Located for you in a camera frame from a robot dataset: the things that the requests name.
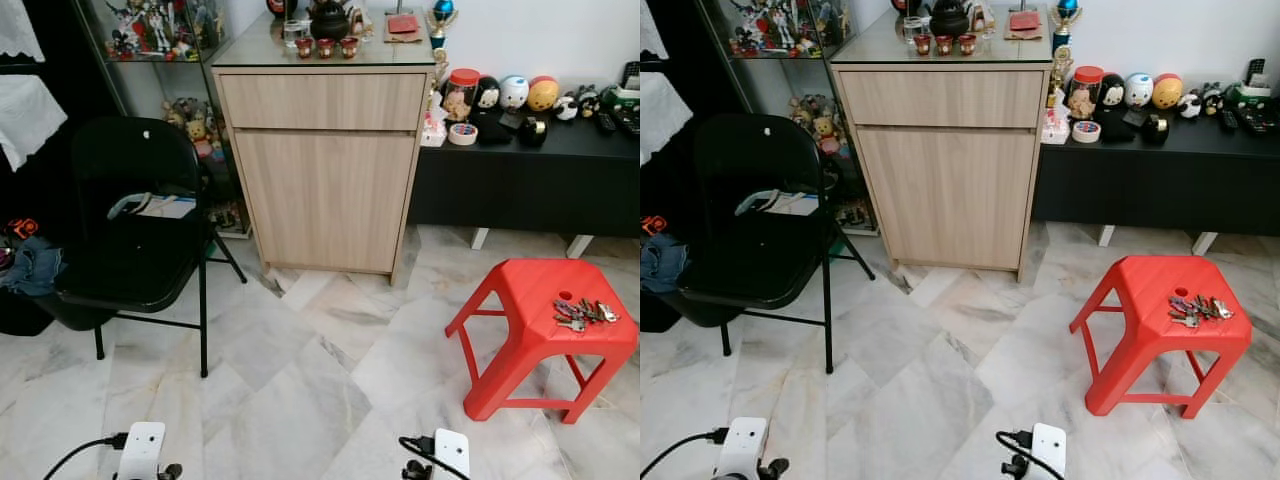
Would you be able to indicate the black folding chair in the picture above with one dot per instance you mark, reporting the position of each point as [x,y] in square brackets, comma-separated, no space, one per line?
[130,255]
[755,250]

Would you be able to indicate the white hanging cloth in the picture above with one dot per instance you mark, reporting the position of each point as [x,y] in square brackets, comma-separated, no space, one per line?
[25,115]
[660,110]

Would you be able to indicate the black bin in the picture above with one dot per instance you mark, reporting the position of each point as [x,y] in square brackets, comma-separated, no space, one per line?
[20,315]

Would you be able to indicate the blue gold trophy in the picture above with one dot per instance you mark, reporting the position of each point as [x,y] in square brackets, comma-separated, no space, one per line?
[1066,12]
[441,16]

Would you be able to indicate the red plastic stool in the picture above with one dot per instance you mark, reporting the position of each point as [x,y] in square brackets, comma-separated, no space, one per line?
[1150,285]
[530,300]

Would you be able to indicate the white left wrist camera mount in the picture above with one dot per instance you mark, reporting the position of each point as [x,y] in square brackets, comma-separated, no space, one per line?
[742,445]
[141,450]

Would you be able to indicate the light wooden cabinet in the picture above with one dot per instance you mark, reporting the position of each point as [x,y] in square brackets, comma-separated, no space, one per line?
[945,190]
[325,195]

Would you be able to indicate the white red robot figure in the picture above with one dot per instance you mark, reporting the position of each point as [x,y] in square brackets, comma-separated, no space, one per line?
[778,25]
[158,28]

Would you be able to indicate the clear drinking glass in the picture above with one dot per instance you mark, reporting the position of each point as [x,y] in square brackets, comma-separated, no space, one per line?
[294,35]
[913,31]

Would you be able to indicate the white tape roll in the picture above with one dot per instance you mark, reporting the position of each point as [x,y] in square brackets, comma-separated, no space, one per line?
[455,135]
[1078,133]

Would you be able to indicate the orange yellow round toy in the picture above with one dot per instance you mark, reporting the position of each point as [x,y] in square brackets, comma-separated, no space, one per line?
[1167,93]
[543,95]

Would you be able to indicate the small orange black object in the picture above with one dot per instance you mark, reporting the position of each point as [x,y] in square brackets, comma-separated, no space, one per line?
[653,226]
[22,229]

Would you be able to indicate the red lidded clear jar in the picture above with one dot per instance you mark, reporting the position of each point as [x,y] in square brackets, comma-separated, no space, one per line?
[1086,92]
[462,95]

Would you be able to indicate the black remote control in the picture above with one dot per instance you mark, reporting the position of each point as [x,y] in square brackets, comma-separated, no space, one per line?
[606,124]
[1228,120]

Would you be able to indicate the black teapot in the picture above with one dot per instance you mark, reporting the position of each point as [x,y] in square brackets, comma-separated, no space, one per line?
[949,19]
[329,22]

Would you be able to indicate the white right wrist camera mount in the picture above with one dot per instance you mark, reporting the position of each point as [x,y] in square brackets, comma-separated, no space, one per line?
[1049,450]
[452,455]

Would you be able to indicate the blue denim cloth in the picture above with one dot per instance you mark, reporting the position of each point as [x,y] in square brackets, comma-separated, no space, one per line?
[662,263]
[32,268]

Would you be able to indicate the black low console table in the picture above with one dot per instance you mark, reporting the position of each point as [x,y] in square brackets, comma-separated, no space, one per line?
[1150,185]
[520,185]

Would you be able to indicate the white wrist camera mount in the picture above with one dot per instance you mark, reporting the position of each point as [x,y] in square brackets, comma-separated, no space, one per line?
[742,445]
[452,455]
[141,450]
[1049,450]

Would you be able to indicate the white pink tissue packet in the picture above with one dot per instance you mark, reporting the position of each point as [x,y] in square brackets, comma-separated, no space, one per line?
[1054,128]
[433,130]

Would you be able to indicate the flat red box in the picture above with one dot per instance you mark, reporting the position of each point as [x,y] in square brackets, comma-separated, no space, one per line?
[1024,21]
[403,24]

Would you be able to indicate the white round toy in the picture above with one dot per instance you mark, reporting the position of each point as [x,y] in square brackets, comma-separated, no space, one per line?
[1139,90]
[513,92]

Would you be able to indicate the small panda toy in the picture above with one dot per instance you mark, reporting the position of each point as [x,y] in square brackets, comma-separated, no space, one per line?
[566,107]
[1189,104]

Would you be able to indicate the bunch of metal keys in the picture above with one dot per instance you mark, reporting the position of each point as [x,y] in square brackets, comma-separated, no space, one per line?
[1196,309]
[582,314]

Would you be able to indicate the small red tea cup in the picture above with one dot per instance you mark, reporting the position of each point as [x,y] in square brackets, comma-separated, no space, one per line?
[944,45]
[349,48]
[303,48]
[922,45]
[967,45]
[325,48]

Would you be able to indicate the glass display cabinet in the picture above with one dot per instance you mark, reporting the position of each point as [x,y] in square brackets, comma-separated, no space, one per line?
[775,85]
[225,185]

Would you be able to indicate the white lace cloth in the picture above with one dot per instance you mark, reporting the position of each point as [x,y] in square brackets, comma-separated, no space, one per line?
[650,28]
[18,30]

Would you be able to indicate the white papers with grey item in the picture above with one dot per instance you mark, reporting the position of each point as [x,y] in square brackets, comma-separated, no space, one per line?
[165,208]
[790,204]

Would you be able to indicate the yellow bear plush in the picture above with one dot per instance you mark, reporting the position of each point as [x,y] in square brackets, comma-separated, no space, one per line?
[825,127]
[196,130]

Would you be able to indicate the black white penguin toy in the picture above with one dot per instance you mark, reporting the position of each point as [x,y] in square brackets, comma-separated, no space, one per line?
[487,95]
[1112,93]

